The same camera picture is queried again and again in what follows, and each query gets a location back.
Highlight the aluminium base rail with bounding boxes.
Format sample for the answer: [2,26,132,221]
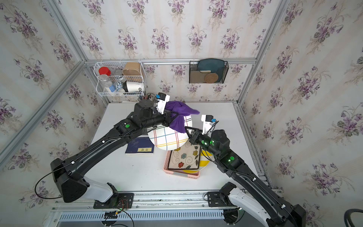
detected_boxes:
[45,190,296,227]

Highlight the yellow striped round plate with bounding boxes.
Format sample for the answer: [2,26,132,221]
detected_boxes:
[183,149,215,174]

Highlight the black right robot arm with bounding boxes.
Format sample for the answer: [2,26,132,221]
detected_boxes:
[185,127,306,227]

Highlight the pink perforated plastic tray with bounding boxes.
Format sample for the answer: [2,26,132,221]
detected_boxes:
[163,151,200,179]

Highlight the clear plastic bottle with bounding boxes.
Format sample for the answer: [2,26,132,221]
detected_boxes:
[99,74,116,93]

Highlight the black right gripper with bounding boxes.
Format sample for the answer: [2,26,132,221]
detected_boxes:
[183,125,221,160]

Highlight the navy blue book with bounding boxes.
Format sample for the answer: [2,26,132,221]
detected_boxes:
[125,137,155,155]

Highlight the purple microfibre cloth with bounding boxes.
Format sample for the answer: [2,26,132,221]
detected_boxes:
[165,101,200,133]

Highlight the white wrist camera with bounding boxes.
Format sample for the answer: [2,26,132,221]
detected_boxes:
[201,114,217,135]
[156,92,170,114]

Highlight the red lidded jar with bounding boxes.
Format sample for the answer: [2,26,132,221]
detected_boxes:
[98,67,111,76]

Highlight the round cork coaster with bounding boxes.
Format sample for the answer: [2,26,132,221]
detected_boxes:
[204,73,219,83]

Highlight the white plaid round plate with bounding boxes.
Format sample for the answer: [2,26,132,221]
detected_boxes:
[147,125,189,151]

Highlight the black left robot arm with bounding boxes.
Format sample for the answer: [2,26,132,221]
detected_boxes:
[51,99,179,203]

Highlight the black mesh wall holder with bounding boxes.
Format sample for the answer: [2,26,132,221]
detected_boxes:
[189,60,229,84]

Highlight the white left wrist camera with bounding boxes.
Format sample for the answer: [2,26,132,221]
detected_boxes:
[156,92,170,114]

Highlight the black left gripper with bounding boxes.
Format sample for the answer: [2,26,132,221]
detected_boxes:
[143,110,182,132]

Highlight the teal plate in holder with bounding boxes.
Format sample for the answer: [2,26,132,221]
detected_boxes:
[197,58,225,83]

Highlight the square floral plate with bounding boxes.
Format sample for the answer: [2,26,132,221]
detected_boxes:
[168,141,201,170]

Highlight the white wire wall basket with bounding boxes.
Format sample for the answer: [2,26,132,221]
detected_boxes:
[93,61,147,97]

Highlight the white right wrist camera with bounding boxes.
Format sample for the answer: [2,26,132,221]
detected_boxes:
[201,114,217,135]

